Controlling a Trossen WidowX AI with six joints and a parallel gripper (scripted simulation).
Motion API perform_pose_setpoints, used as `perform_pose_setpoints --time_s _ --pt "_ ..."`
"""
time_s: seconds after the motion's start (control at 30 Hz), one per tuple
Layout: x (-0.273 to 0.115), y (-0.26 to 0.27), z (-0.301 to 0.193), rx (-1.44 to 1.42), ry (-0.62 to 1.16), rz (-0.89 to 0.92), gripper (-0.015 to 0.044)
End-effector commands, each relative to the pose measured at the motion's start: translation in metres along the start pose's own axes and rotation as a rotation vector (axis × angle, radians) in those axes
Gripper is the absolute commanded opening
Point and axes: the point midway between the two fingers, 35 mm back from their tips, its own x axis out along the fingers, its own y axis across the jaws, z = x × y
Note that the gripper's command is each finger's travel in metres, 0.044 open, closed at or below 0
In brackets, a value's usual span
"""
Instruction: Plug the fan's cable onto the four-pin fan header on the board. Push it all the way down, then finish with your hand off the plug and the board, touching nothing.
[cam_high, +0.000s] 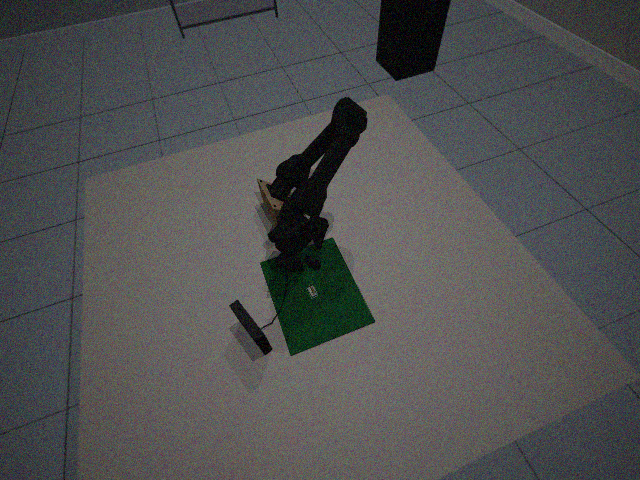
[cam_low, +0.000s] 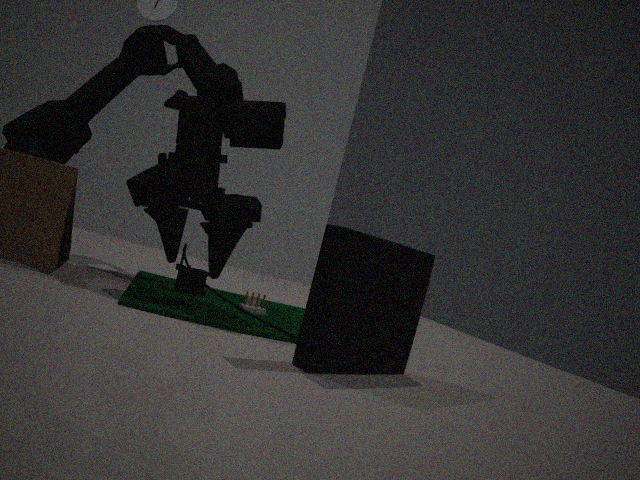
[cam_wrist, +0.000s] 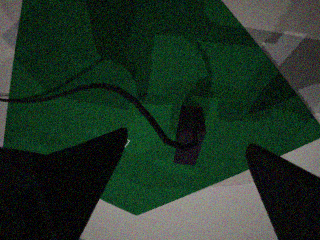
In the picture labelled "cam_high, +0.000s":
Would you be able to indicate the green circuit board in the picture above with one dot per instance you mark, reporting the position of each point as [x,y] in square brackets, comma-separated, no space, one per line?
[319,305]

